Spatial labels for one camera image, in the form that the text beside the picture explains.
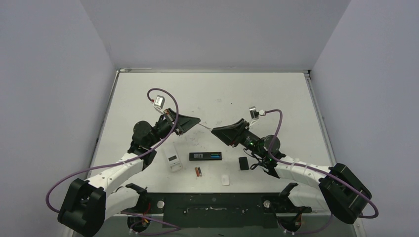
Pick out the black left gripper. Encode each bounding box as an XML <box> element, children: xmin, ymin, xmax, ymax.
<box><xmin>148</xmin><ymin>108</ymin><xmax>201</xmax><ymax>147</ymax></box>

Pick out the black battery cover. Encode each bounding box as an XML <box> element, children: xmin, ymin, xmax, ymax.
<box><xmin>238</xmin><ymin>157</ymin><xmax>250</xmax><ymax>171</ymax></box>

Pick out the white red remote control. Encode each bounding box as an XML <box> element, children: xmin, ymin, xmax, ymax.
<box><xmin>163</xmin><ymin>144</ymin><xmax>183</xmax><ymax>172</ymax></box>

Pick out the black bar tool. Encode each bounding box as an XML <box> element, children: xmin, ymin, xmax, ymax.
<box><xmin>189</xmin><ymin>152</ymin><xmax>222</xmax><ymax>161</ymax></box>

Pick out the white battery cover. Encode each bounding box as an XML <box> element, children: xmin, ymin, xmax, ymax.
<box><xmin>221</xmin><ymin>174</ymin><xmax>230</xmax><ymax>186</ymax></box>

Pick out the red AAA battery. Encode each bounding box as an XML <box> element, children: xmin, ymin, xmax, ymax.
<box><xmin>195</xmin><ymin>167</ymin><xmax>200</xmax><ymax>177</ymax></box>

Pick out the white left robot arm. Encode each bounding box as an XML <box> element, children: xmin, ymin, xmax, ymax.
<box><xmin>57</xmin><ymin>109</ymin><xmax>201</xmax><ymax>237</ymax></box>

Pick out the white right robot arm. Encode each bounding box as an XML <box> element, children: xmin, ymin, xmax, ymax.
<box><xmin>211</xmin><ymin>119</ymin><xmax>372</xmax><ymax>224</ymax></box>

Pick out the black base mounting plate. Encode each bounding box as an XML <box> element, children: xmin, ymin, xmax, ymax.
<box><xmin>131</xmin><ymin>193</ymin><xmax>312</xmax><ymax>229</ymax></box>

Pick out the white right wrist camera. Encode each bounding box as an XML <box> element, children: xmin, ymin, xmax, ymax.
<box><xmin>249</xmin><ymin>106</ymin><xmax>266</xmax><ymax>127</ymax></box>

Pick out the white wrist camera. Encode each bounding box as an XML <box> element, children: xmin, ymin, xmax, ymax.
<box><xmin>249</xmin><ymin>106</ymin><xmax>266</xmax><ymax>127</ymax></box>
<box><xmin>152</xmin><ymin>95</ymin><xmax>166</xmax><ymax>115</ymax></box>

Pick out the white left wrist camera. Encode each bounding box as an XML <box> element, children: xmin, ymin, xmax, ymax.
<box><xmin>152</xmin><ymin>95</ymin><xmax>166</xmax><ymax>115</ymax></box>

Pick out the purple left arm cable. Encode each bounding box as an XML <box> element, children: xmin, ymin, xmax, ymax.
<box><xmin>45</xmin><ymin>88</ymin><xmax>180</xmax><ymax>214</ymax></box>

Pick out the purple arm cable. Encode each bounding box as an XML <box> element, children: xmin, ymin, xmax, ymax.
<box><xmin>261</xmin><ymin>109</ymin><xmax>379</xmax><ymax>219</ymax></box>
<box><xmin>45</xmin><ymin>88</ymin><xmax>180</xmax><ymax>214</ymax></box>

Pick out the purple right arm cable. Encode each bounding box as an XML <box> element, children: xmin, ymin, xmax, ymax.
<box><xmin>261</xmin><ymin>109</ymin><xmax>379</xmax><ymax>219</ymax></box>

